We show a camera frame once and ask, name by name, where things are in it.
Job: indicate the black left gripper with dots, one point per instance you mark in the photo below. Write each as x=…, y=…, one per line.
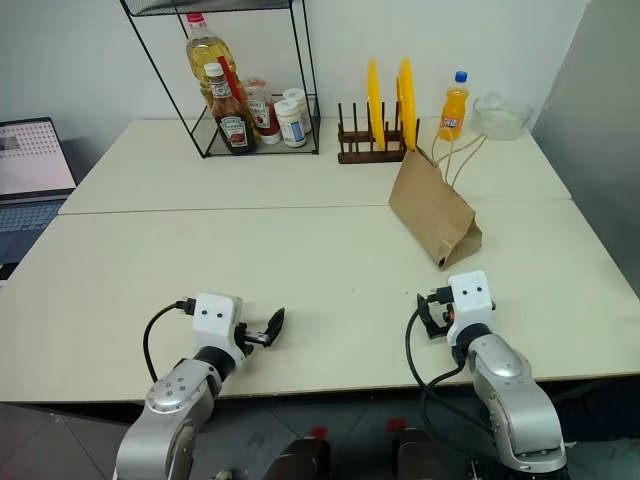
x=244, y=342

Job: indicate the open grey laptop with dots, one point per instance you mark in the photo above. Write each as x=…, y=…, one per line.
x=30, y=160

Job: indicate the white jar blue label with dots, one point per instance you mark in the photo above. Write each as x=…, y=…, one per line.
x=306, y=112
x=291, y=127

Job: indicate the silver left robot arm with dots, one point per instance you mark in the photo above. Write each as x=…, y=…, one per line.
x=170, y=395

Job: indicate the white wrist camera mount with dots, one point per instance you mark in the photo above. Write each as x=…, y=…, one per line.
x=470, y=305
x=215, y=325

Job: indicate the dark rounded shape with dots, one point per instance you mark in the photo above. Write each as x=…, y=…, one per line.
x=300, y=457
x=425, y=455

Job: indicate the red squeeze ketchup bottle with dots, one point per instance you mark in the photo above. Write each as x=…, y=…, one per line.
x=262, y=117

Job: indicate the clear glass bowl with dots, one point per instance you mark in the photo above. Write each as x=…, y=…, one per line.
x=500, y=120

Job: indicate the dark wooden plate rack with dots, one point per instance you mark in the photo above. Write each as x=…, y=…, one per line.
x=370, y=156

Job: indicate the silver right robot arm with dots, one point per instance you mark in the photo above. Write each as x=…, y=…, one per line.
x=510, y=395

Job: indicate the grey partition panel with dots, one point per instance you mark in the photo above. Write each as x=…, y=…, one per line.
x=600, y=125

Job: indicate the orange Fanta soda bottle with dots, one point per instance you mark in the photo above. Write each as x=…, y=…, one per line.
x=454, y=112

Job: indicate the yellow plate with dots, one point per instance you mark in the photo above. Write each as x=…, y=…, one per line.
x=407, y=100
x=375, y=100

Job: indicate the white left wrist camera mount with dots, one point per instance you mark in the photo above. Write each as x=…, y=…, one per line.
x=215, y=325

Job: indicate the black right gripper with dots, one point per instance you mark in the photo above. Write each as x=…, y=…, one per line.
x=444, y=324

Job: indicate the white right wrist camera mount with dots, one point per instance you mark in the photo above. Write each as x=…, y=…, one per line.
x=470, y=305

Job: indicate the glass Heinz ketchup bottle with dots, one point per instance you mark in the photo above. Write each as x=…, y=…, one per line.
x=235, y=130

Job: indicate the large cooking oil bottle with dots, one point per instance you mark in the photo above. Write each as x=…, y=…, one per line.
x=205, y=55

